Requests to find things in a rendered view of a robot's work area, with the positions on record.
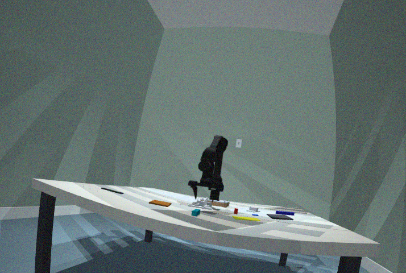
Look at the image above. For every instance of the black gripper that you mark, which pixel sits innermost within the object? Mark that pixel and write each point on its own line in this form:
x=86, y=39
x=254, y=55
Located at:
x=217, y=187

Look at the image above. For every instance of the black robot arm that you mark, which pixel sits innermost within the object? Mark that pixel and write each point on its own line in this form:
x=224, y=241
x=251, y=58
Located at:
x=214, y=153

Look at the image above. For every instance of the small teal rectangular block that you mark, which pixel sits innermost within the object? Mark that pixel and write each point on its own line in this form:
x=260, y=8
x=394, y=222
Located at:
x=195, y=212

